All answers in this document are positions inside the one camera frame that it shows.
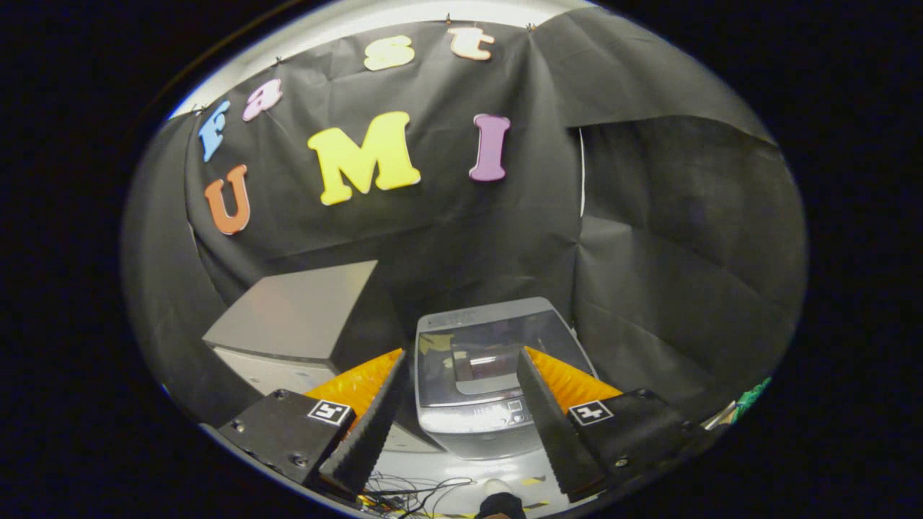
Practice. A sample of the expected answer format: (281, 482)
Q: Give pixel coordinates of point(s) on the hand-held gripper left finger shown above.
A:
(368, 432)

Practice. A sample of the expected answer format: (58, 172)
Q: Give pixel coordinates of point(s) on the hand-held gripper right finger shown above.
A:
(555, 432)

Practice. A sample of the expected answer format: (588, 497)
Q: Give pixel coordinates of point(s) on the grey washing machine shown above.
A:
(476, 440)

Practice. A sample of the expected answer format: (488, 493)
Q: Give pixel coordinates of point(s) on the dark washing machine lid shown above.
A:
(490, 339)

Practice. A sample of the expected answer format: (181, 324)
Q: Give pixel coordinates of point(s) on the grey cabinet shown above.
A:
(303, 310)

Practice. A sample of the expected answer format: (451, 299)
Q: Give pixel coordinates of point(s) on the green object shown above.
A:
(753, 400)

